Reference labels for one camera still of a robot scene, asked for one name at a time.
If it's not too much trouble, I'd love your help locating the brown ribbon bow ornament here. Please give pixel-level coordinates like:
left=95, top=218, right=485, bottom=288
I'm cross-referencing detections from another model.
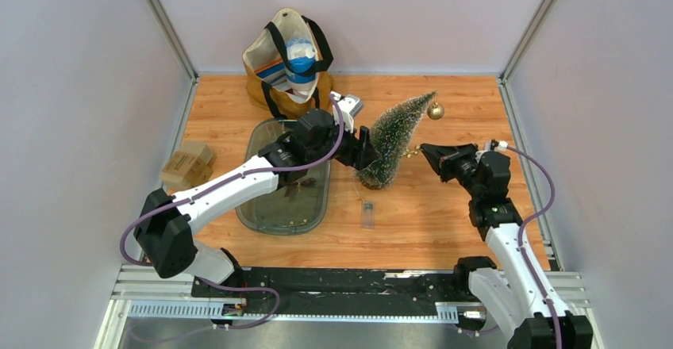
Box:
left=284, top=178, right=316, bottom=198

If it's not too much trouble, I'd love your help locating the clear plastic battery box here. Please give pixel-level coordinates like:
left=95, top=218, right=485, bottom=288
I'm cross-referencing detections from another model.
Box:
left=361, top=201, right=375, bottom=229

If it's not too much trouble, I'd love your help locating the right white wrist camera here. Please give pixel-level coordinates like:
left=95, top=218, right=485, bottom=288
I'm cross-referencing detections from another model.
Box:
left=476, top=140, right=509, bottom=159

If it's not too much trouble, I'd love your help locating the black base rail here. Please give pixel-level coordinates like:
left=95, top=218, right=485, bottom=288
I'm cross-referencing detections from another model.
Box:
left=191, top=267, right=481, bottom=316

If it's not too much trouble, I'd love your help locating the cardboard wrapped felt pads pack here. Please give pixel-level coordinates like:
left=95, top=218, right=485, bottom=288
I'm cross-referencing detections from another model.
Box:
left=160, top=140, right=214, bottom=191

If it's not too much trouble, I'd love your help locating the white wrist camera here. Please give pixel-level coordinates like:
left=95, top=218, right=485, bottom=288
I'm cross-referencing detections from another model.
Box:
left=330, top=91, right=364, bottom=133
left=476, top=140, right=509, bottom=159

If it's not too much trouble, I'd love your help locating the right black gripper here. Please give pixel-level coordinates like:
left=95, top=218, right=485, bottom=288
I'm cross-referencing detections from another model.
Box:
left=419, top=144, right=483, bottom=199

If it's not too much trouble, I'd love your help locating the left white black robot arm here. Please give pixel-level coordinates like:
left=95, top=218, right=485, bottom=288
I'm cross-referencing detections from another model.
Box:
left=133, top=109, right=380, bottom=297

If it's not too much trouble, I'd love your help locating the blue white bottle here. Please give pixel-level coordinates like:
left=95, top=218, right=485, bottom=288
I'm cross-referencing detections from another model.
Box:
left=285, top=33, right=317, bottom=95

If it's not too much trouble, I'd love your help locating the gold bead garland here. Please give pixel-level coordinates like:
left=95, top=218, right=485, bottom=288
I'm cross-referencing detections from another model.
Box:
left=402, top=145, right=421, bottom=159

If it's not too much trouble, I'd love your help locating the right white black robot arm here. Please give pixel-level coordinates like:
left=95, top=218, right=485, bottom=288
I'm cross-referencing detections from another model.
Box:
left=420, top=140, right=594, bottom=348

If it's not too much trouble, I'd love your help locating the yellow canvas tote bag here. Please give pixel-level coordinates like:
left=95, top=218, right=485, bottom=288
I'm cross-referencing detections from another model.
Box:
left=242, top=8, right=333, bottom=119

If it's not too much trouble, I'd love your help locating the small frosted christmas tree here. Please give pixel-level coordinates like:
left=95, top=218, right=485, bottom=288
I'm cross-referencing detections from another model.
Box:
left=356, top=91, right=436, bottom=190

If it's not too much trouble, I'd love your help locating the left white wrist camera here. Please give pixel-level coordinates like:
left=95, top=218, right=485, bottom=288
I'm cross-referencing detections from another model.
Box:
left=330, top=91, right=364, bottom=133

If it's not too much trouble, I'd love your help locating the gold bell ornament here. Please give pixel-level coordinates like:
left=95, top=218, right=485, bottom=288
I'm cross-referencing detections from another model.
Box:
left=426, top=102, right=445, bottom=121

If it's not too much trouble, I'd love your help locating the clear glass tray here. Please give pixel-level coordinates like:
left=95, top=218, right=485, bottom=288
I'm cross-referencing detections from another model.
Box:
left=235, top=118, right=333, bottom=236

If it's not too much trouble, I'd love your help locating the aluminium frame rail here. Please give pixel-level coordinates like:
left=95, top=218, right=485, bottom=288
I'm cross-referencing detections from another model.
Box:
left=107, top=265, right=593, bottom=322

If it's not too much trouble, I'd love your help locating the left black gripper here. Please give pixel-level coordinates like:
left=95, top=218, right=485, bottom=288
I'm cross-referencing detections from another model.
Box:
left=307, top=115, right=382, bottom=171

